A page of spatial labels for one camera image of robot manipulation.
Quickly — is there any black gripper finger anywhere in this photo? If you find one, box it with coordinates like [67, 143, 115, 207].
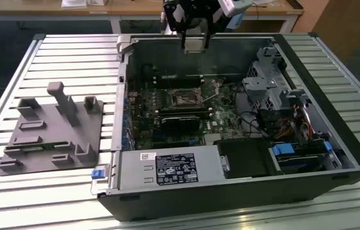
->
[203, 28, 217, 50]
[177, 28, 189, 50]

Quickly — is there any silver square CPU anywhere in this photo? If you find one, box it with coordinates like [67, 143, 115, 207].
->
[185, 39, 209, 54]

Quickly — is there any black RAM slot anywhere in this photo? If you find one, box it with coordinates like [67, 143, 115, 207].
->
[158, 108, 214, 114]
[167, 75, 205, 82]
[158, 113, 214, 119]

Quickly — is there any CPU socket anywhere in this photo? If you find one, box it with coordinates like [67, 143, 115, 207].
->
[171, 88, 205, 108]

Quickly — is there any metal drive cage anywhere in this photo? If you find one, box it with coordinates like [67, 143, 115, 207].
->
[242, 46, 311, 113]

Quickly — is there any green motherboard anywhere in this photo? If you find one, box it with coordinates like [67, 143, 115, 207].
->
[126, 79, 249, 150]

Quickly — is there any black graphics card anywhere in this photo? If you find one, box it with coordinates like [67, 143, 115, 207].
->
[159, 115, 202, 133]

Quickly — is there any small silver heat sink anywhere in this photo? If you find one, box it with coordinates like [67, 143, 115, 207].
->
[205, 133, 225, 145]

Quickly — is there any wooden cabinet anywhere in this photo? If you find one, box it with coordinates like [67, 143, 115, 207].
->
[311, 0, 360, 62]

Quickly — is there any wooden desk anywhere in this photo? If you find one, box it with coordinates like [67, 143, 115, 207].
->
[0, 0, 306, 34]

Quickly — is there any blue disk carrier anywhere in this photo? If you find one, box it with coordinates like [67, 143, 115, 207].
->
[271, 142, 297, 158]

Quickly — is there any grey power supply unit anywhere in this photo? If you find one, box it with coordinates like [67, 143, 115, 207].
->
[117, 144, 226, 190]

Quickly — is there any grey plastic parts rack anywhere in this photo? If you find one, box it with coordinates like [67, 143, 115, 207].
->
[0, 81, 106, 177]

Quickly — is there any green RAM stick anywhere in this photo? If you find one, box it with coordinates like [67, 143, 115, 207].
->
[6, 142, 70, 153]

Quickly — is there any black open PC case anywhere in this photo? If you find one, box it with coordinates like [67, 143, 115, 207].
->
[97, 33, 360, 222]

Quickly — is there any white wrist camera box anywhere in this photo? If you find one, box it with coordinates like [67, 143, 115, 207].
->
[218, 0, 253, 18]

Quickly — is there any black cable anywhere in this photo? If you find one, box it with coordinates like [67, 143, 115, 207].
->
[238, 110, 273, 140]

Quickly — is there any coloured wire bundle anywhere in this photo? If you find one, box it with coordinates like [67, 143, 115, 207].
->
[275, 104, 315, 142]

